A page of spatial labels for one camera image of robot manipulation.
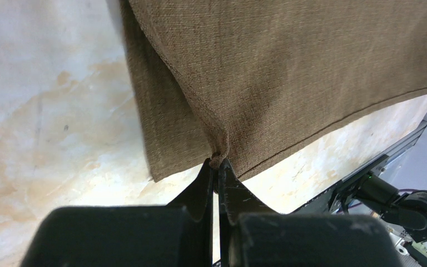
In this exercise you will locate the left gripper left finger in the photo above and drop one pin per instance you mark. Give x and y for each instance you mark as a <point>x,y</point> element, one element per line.
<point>176,234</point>

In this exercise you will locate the aluminium frame rail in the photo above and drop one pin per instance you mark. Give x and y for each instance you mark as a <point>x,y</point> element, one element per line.
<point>396,153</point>

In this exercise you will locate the brown cloth napkin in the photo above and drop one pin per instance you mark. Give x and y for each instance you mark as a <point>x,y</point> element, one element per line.
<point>256,81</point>

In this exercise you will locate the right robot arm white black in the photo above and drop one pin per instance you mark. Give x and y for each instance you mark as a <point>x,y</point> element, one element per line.
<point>404,214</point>

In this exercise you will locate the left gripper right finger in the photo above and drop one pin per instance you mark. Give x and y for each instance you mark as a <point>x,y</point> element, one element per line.
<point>252,234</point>

